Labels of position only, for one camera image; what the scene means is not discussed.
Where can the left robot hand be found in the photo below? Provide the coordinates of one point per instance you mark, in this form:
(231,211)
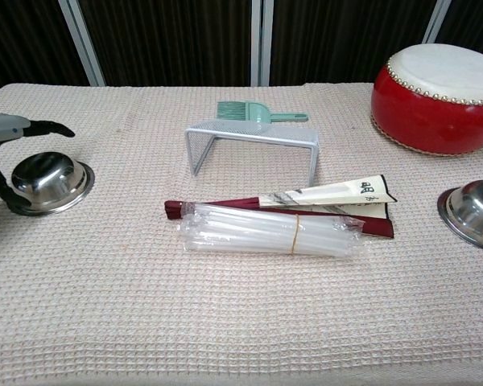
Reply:
(8,126)

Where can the stainless steel bowl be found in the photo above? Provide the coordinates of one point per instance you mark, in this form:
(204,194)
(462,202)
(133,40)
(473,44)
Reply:
(477,209)
(50,177)

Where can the beige waffle tablecloth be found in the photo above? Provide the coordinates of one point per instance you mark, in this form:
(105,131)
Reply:
(145,313)

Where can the white mesh metal rack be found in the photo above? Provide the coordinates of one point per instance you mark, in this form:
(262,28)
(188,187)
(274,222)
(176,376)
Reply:
(245,130)

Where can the bundle of clear wrapped straws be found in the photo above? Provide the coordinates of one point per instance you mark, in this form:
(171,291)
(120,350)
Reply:
(245,233)

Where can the rubber band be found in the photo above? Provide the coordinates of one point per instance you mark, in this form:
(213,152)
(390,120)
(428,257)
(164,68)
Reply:
(295,237)

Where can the folding paper fan maroon ribs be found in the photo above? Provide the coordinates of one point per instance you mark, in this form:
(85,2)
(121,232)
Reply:
(338,193)

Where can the red drum white skin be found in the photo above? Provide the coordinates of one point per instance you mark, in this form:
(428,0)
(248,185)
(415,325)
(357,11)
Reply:
(434,108)

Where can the aluminium partition post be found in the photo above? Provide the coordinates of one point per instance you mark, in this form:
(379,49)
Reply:
(261,40)
(82,44)
(436,20)

